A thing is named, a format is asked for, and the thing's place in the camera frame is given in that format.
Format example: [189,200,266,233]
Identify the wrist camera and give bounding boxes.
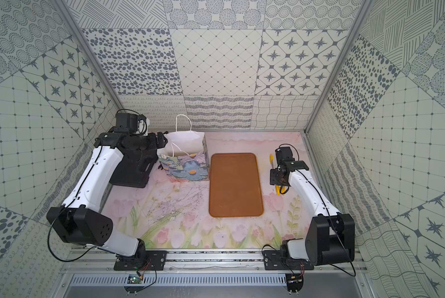
[275,146,298,167]
[114,109,149,135]

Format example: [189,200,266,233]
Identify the left controller board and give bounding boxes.
[124,275,144,294]

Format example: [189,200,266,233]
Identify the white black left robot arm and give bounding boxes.
[47,132,168,260]

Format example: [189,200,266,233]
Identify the brown serving tray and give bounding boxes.
[209,153,264,218]

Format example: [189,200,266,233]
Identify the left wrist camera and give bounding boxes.
[114,109,149,135]

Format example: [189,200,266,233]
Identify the controller board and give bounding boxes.
[124,275,144,294]
[285,274,304,294]

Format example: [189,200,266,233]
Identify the aluminium mounting rail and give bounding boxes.
[58,248,368,276]

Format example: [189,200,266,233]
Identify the right controller board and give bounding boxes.
[285,274,304,294]

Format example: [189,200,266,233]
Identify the yellow steel food tongs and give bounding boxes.
[270,154,288,196]

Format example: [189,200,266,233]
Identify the floral paper gift bag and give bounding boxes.
[157,119,210,182]

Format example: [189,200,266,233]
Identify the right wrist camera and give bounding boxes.
[275,146,298,167]

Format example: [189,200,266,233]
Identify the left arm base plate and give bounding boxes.
[113,250,168,271]

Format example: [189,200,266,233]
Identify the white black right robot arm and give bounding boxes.
[270,161,355,266]

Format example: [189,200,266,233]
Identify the floral table mat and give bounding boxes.
[103,132,311,249]

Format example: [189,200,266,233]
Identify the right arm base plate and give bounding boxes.
[262,250,314,272]

